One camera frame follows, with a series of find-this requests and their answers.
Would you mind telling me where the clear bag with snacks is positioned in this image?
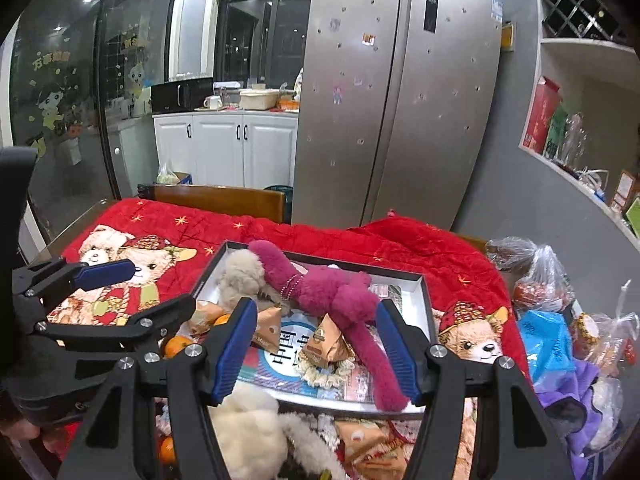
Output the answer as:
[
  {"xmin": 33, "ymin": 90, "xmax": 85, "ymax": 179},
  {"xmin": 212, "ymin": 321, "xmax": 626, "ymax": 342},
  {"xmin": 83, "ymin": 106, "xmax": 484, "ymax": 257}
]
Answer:
[{"xmin": 570, "ymin": 280, "xmax": 639, "ymax": 378}]

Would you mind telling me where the glass sliding door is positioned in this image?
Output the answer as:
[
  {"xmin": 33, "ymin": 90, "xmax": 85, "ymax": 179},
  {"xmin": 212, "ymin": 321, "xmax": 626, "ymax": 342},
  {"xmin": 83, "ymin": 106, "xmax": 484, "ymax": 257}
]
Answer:
[{"xmin": 9, "ymin": 0, "xmax": 175, "ymax": 240}]

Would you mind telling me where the cream basin on counter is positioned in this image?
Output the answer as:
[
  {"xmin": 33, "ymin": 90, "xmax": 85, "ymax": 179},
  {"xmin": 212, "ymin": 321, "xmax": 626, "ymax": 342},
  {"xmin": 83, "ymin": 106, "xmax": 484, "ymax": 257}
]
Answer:
[{"xmin": 240, "ymin": 89, "xmax": 281, "ymax": 110}]

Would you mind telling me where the magenta plush bunny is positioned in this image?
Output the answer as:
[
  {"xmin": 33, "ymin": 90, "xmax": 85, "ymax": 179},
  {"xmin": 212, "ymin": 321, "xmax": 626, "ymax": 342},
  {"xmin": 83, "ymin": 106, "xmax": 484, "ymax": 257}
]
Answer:
[{"xmin": 248, "ymin": 240, "xmax": 408, "ymax": 412}]

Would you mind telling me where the white kitchen cabinet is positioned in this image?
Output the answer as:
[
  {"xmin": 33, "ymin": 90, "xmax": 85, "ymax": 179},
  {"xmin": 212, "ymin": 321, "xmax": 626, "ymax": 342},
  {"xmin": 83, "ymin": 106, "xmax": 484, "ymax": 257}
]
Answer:
[{"xmin": 153, "ymin": 110, "xmax": 298, "ymax": 190}]

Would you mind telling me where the blue plastic bag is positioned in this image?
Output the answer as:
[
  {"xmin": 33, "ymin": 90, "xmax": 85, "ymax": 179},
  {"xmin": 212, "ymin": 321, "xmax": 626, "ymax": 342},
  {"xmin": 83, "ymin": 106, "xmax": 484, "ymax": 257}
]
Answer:
[{"xmin": 518, "ymin": 310, "xmax": 576, "ymax": 392}]

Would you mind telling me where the beige plush bunny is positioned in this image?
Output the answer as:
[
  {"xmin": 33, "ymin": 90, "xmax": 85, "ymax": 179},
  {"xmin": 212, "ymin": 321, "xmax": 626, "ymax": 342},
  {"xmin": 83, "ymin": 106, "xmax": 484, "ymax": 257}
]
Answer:
[{"xmin": 218, "ymin": 249, "xmax": 292, "ymax": 316}]

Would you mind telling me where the black microwave oven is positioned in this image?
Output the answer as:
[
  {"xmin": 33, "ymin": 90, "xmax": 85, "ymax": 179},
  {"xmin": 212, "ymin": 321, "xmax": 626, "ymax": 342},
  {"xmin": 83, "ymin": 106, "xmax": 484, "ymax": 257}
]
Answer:
[{"xmin": 151, "ymin": 77, "xmax": 214, "ymax": 114}]

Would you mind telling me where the clear bag with food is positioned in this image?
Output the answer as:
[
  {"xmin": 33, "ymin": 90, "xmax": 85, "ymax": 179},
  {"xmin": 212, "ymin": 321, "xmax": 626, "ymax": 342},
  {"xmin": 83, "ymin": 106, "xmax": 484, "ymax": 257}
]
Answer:
[{"xmin": 485, "ymin": 236, "xmax": 575, "ymax": 313}]

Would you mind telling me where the green card on shelf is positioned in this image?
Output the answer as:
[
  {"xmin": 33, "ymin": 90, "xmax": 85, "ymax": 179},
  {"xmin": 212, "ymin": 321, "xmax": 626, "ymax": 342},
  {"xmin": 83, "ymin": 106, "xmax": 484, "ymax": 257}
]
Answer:
[{"xmin": 624, "ymin": 195, "xmax": 640, "ymax": 237}]

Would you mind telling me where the green trash bin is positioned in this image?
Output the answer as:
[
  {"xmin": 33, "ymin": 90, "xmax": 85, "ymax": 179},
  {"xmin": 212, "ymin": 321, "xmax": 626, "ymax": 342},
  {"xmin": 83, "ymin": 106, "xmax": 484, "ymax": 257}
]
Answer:
[{"xmin": 262, "ymin": 184, "xmax": 295, "ymax": 226}]

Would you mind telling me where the orange tangerine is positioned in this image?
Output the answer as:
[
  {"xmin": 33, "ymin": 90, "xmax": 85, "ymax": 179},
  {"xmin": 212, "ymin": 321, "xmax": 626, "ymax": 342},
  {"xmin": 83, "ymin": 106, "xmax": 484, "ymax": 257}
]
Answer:
[{"xmin": 163, "ymin": 335, "xmax": 193, "ymax": 359}]

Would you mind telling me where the red teddy bear blanket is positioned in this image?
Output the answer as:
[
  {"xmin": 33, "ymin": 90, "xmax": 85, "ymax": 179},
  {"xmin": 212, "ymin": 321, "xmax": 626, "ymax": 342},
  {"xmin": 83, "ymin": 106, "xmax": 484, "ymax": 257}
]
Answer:
[{"xmin": 46, "ymin": 196, "xmax": 532, "ymax": 480}]

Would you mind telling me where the stainless double-door refrigerator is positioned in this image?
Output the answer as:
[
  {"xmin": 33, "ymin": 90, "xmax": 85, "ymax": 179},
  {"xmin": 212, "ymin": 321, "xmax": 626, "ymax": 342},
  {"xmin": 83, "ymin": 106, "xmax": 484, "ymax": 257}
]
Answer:
[{"xmin": 292, "ymin": 0, "xmax": 502, "ymax": 229}]

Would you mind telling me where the brown triangular snack packet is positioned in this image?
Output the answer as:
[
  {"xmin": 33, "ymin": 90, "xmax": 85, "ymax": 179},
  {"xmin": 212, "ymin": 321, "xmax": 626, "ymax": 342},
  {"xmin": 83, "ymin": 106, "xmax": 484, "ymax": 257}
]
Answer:
[{"xmin": 303, "ymin": 314, "xmax": 352, "ymax": 368}]

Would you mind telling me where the printed booklet in tray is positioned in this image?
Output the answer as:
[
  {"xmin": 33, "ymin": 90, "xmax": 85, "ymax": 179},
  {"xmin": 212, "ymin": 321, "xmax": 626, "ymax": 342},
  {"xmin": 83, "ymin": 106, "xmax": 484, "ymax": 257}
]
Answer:
[{"xmin": 239, "ymin": 310, "xmax": 375, "ymax": 412}]

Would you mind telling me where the red gift box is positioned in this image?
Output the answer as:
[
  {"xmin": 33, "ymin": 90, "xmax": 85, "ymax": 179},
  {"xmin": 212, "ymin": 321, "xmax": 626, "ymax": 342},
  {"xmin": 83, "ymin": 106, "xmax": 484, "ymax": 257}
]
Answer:
[{"xmin": 523, "ymin": 76, "xmax": 562, "ymax": 155}]

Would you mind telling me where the shallow black-rimmed tray box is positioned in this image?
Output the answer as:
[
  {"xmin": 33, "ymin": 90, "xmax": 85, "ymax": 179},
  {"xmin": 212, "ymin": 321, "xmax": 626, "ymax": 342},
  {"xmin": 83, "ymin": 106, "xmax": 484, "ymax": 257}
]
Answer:
[{"xmin": 188, "ymin": 239, "xmax": 440, "ymax": 418}]

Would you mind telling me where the white wall shelf unit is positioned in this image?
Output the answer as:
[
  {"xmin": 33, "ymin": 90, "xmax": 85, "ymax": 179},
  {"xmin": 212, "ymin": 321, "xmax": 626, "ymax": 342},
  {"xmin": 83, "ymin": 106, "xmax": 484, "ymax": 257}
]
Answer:
[{"xmin": 520, "ymin": 0, "xmax": 639, "ymax": 246}]

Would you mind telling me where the cream plush bunny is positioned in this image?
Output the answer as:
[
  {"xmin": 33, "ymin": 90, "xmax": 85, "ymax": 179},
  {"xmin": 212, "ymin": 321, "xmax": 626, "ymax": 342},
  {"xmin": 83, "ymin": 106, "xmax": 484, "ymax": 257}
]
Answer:
[{"xmin": 208, "ymin": 382, "xmax": 346, "ymax": 479}]

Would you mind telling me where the purple cloth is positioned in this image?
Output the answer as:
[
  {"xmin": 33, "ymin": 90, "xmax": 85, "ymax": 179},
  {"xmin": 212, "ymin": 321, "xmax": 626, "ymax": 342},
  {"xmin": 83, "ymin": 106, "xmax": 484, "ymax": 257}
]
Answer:
[{"xmin": 534, "ymin": 359, "xmax": 624, "ymax": 479}]

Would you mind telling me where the white mug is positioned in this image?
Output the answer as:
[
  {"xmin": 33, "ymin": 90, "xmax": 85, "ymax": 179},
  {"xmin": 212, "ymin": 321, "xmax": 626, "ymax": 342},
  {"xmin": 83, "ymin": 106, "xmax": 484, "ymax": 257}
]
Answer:
[{"xmin": 203, "ymin": 96, "xmax": 224, "ymax": 110}]

